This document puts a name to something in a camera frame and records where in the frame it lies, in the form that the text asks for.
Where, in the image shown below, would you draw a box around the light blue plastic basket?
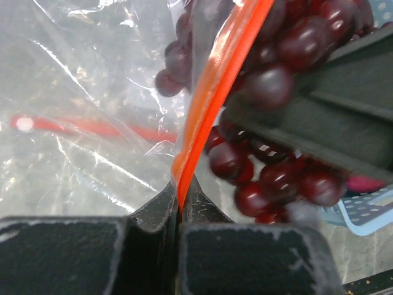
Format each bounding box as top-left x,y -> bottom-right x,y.
319,0 -> 393,237

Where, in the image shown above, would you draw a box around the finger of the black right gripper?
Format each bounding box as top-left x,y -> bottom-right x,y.
227,26 -> 392,183

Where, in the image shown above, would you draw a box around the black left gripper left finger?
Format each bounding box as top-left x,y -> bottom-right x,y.
1,184 -> 177,294

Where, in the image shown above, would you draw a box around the dark red grape bunch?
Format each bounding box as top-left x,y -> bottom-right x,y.
153,0 -> 375,225

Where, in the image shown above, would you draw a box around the magenta eggplant toy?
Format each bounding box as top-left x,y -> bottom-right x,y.
347,175 -> 387,193

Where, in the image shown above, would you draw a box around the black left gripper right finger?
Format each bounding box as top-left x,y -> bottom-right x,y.
178,179 -> 344,294

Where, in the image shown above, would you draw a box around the clear orange-zip bag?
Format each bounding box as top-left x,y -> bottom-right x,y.
1,1 -> 271,217

